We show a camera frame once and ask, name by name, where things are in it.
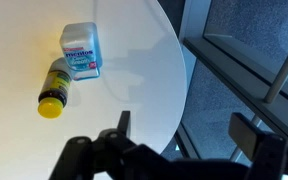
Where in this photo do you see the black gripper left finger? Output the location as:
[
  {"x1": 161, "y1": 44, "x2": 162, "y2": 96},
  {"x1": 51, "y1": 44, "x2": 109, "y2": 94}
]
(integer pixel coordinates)
[{"x1": 117, "y1": 110, "x2": 132, "y2": 138}]

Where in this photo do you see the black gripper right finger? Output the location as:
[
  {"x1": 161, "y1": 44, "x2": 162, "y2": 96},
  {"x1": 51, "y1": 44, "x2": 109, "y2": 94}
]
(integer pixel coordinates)
[{"x1": 228, "y1": 112, "x2": 276, "y2": 162}]

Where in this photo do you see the yellow cap vitamin bottle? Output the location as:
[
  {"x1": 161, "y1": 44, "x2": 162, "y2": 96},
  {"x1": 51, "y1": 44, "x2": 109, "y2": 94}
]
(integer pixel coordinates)
[{"x1": 37, "y1": 57, "x2": 74, "y2": 120}]

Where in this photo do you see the white blue Mentos gum bottle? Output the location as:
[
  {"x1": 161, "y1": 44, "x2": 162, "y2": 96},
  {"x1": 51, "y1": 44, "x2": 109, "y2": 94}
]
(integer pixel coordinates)
[{"x1": 59, "y1": 21, "x2": 104, "y2": 82}]

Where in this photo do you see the grey metal railing bar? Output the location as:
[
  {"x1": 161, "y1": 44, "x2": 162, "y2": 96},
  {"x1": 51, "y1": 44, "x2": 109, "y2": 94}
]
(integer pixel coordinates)
[{"x1": 263, "y1": 28, "x2": 288, "y2": 104}]

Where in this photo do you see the grey window frame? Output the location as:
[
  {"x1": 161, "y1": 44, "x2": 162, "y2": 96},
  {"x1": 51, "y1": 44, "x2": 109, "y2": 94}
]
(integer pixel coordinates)
[{"x1": 178, "y1": 0, "x2": 288, "y2": 168}]

